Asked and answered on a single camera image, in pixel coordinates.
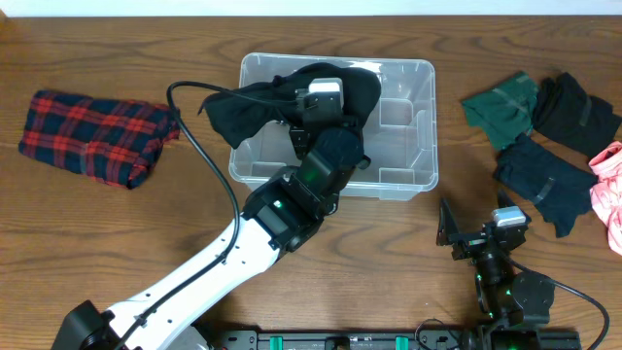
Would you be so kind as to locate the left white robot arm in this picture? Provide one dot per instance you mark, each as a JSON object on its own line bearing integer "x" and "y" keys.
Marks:
{"x": 277, "y": 218}

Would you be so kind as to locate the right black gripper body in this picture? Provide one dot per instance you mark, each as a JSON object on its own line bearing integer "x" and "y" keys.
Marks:
{"x": 471, "y": 244}

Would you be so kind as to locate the pink garment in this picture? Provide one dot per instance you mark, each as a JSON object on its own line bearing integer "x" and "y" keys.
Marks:
{"x": 606, "y": 194}

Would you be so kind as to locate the clear plastic storage bin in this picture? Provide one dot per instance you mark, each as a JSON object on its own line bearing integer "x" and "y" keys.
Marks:
{"x": 400, "y": 134}

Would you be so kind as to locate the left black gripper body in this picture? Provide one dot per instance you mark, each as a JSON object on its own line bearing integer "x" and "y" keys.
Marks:
{"x": 298, "y": 134}

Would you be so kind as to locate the red navy plaid garment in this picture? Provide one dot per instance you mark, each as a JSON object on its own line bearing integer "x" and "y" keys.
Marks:
{"x": 114, "y": 142}

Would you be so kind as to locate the black garment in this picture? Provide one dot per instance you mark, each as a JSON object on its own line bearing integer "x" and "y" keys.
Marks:
{"x": 566, "y": 114}
{"x": 241, "y": 115}

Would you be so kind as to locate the dark navy folded garment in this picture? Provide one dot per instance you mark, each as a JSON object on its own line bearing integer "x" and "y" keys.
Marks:
{"x": 557, "y": 189}

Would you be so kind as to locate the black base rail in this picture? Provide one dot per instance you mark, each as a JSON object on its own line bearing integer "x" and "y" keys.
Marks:
{"x": 425, "y": 338}

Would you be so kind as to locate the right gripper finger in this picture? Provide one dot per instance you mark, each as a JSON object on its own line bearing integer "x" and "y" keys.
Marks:
{"x": 448, "y": 229}
{"x": 503, "y": 199}

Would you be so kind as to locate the dark green garment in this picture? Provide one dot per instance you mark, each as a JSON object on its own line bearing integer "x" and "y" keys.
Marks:
{"x": 504, "y": 111}

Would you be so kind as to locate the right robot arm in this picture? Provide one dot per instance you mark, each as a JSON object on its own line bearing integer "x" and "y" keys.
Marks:
{"x": 516, "y": 303}

